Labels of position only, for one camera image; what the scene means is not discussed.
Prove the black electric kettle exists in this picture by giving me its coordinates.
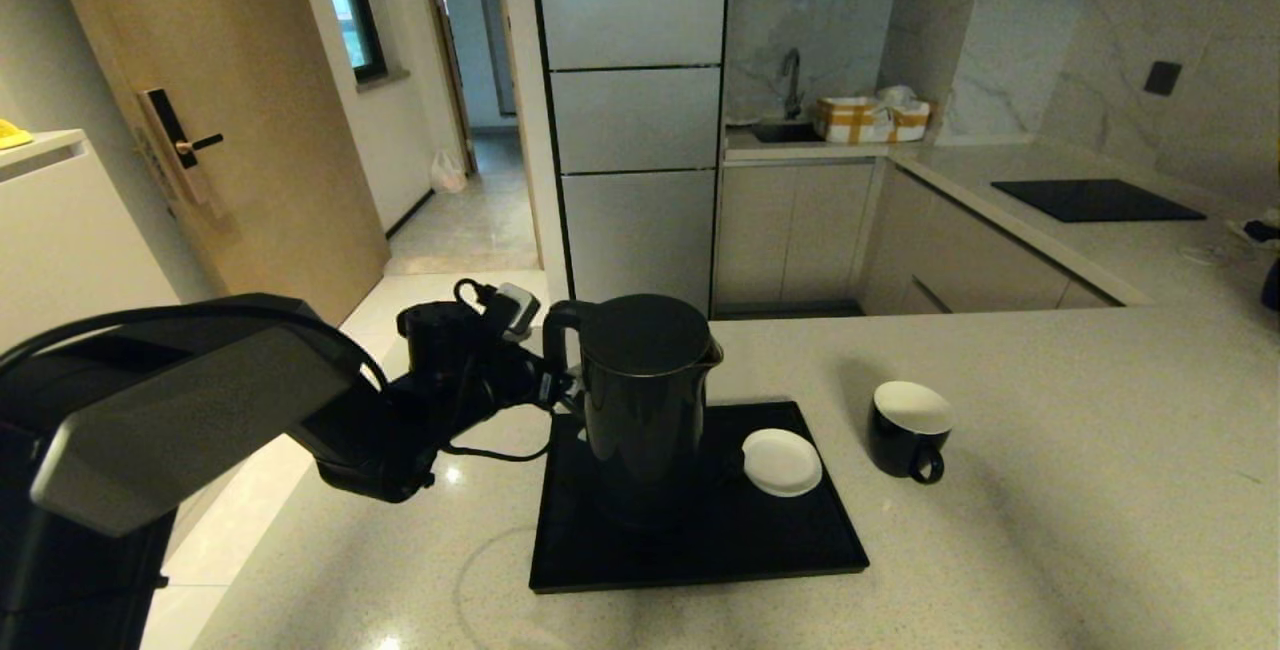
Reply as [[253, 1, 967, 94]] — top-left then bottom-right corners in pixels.
[[545, 293, 725, 487]]

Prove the white saucer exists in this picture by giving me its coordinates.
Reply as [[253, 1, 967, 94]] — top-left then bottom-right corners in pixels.
[[742, 427, 824, 498]]

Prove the black cup white inside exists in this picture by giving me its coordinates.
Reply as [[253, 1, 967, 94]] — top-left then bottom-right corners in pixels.
[[867, 380, 956, 486]]

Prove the black rectangular serving tray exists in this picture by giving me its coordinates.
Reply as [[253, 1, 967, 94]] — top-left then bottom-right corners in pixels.
[[529, 400, 871, 594]]

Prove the white plastic bag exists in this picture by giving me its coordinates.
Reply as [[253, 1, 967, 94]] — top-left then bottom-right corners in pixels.
[[430, 148, 469, 195]]

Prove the beige cabinet under sink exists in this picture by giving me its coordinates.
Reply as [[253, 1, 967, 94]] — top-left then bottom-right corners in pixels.
[[712, 160, 886, 316]]

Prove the grey refrigerator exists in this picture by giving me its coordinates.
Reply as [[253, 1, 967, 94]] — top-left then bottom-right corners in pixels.
[[527, 0, 734, 319]]

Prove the dark kitchen sink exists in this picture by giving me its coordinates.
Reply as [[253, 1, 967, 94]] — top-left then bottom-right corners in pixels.
[[750, 120, 823, 144]]

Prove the light wooden door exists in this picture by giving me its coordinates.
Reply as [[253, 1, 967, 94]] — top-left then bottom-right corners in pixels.
[[42, 0, 392, 326]]

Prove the metal kitchen faucet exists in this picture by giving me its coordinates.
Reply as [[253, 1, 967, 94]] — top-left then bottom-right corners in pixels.
[[780, 48, 805, 121]]

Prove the cardboard box with yellow tape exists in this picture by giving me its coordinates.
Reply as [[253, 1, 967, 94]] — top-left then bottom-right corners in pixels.
[[814, 95, 933, 145]]

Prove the dark framed window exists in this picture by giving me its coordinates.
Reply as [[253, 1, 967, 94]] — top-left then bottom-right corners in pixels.
[[312, 0, 389, 84]]

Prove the beige cabinet under cooktop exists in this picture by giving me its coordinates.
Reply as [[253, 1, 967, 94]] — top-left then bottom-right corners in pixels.
[[858, 163, 1118, 316]]

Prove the white storage cabinet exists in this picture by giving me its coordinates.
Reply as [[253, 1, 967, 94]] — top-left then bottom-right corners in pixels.
[[0, 128, 226, 351]]

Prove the black induction cooktop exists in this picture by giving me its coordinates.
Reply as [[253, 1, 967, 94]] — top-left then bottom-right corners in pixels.
[[992, 177, 1209, 223]]

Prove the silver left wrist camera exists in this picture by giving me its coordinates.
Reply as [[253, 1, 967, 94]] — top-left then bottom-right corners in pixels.
[[495, 281, 544, 341]]

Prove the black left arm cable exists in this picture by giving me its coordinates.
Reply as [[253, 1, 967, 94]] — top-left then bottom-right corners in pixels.
[[0, 278, 559, 463]]

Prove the wooden door frame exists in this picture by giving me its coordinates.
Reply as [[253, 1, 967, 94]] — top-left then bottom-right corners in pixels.
[[418, 0, 479, 176]]

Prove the black bronze door lock handle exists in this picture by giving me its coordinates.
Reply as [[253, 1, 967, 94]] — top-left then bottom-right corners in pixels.
[[137, 86, 226, 206]]

